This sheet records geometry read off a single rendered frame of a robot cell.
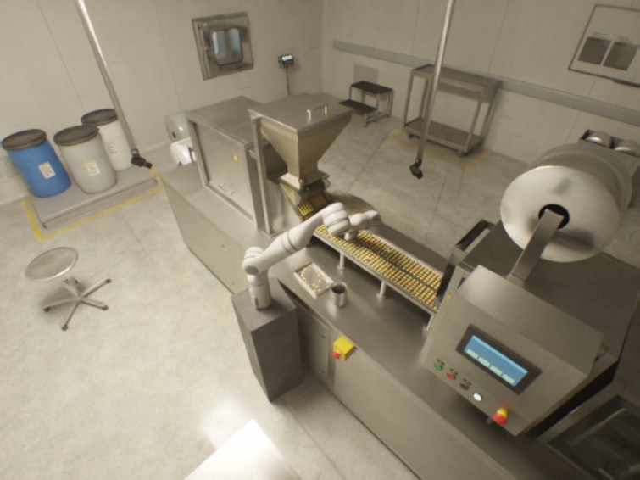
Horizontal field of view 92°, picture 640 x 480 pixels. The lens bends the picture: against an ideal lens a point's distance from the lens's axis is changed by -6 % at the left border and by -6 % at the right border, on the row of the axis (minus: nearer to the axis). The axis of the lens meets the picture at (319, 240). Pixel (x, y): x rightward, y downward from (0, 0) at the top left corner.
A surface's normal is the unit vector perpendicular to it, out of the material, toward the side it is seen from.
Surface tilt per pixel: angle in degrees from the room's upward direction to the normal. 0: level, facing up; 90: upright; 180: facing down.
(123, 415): 0
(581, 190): 90
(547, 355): 90
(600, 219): 90
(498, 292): 0
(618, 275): 0
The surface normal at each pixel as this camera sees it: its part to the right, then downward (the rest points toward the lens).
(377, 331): 0.00, -0.74
